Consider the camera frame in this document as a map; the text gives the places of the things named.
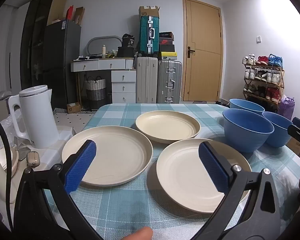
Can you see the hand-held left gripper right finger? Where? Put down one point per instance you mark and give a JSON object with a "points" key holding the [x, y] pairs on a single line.
{"points": [[212, 170]]}

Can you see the tall black cabinet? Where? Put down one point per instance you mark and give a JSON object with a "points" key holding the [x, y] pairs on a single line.
{"points": [[32, 42]]}

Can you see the black printed box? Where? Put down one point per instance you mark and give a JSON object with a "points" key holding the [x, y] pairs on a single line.
{"points": [[128, 40]]}

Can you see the small flat cardboard box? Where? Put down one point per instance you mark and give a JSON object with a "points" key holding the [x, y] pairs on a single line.
{"points": [[73, 107]]}

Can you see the dotted rug with striped border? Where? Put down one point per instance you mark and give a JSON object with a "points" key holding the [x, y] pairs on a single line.
{"points": [[72, 120]]}

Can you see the white electric kettle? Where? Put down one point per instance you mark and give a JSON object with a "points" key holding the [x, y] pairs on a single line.
{"points": [[40, 120]]}

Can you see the clear plastic bag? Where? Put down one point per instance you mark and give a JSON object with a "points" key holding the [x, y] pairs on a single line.
{"points": [[2, 128]]}

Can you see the cream round plate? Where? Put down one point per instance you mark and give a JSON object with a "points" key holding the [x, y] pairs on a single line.
{"points": [[115, 155], [167, 126], [182, 177]]}

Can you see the silver suitcase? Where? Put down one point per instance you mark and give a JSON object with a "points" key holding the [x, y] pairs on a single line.
{"points": [[168, 82]]}

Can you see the wooden door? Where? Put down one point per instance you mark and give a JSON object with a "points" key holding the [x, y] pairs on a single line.
{"points": [[202, 55]]}

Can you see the black storage box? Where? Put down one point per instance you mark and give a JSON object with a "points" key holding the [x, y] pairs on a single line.
{"points": [[126, 52]]}

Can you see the yellow black shoe box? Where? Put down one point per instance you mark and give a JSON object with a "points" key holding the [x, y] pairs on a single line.
{"points": [[168, 55]]}

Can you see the person's left hand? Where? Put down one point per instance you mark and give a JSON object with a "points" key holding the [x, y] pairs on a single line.
{"points": [[140, 234]]}

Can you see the rows of racked sneakers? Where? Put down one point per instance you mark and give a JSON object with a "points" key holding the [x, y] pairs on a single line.
{"points": [[272, 77]]}

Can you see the teal suitcase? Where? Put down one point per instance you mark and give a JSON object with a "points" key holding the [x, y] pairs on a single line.
{"points": [[148, 35]]}

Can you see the teal checked tablecloth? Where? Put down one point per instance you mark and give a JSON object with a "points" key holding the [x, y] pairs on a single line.
{"points": [[120, 205]]}

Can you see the white wardrobe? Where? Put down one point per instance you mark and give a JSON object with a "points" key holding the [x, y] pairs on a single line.
{"points": [[5, 50]]}

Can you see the flat brown cardboard sheet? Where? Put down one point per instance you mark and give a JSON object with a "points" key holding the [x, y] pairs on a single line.
{"points": [[56, 5]]}

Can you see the purple bag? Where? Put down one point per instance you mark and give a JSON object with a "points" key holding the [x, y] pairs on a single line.
{"points": [[287, 107]]}

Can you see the white desk with drawers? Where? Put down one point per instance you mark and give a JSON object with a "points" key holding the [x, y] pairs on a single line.
{"points": [[122, 87]]}

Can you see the red black shoe box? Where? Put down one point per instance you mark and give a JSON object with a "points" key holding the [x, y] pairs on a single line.
{"points": [[167, 41]]}

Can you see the oval grey mirror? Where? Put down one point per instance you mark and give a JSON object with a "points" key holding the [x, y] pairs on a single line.
{"points": [[100, 40]]}

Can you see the beige suitcase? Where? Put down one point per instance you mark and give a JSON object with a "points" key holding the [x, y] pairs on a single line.
{"points": [[146, 80]]}

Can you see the small brown box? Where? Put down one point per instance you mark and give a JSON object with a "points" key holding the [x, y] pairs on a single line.
{"points": [[79, 15]]}

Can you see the small translucent case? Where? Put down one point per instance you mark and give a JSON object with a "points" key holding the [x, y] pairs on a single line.
{"points": [[33, 158]]}

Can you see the blue bowl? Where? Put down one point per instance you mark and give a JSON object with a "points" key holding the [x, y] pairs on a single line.
{"points": [[247, 105], [247, 132], [277, 127]]}

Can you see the open cardboard box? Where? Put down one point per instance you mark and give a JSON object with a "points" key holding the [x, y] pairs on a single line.
{"points": [[148, 12]]}

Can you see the wooden shoe rack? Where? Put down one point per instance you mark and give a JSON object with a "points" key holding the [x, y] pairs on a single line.
{"points": [[265, 68]]}

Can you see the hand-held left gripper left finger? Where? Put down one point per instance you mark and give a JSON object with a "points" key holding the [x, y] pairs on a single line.
{"points": [[80, 166]]}

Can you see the white bottle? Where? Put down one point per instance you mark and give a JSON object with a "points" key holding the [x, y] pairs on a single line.
{"points": [[103, 51]]}

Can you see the woven grey white basket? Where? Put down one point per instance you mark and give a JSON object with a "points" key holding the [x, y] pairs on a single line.
{"points": [[96, 90]]}

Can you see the dark grey fridge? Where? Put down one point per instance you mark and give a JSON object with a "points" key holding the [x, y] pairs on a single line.
{"points": [[60, 62]]}

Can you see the white wall switch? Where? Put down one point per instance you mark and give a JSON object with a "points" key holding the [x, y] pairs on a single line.
{"points": [[258, 39]]}

